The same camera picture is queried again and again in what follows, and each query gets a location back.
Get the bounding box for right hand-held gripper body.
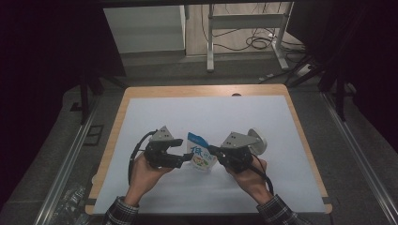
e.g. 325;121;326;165
219;130;261;174

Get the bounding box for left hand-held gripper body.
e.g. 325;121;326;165
144;125;184;170

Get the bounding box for white bowl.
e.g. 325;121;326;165
247;127;268;157

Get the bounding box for person's right hand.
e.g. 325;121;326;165
224;156;275;204

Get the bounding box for person's left hand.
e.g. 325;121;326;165
126;152;175;197

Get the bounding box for white table mat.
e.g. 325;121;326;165
93;95;327;215

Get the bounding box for black stand leg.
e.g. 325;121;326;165
318;62;349;123
78;70;105;126

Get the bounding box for white power strip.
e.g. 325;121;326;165
295;63;313;78

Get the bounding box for clear plastic bag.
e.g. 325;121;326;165
55;185;92;225

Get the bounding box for white cabinet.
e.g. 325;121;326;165
102;5;188;54

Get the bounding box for right hand-held gripper black cable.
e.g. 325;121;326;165
248;153;276;198

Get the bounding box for aluminium rail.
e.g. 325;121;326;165
321;93;398;225
33;96;101;225

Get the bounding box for black floor cables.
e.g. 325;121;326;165
214;27;306;53

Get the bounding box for white metal stand frame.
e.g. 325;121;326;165
206;2;291;73

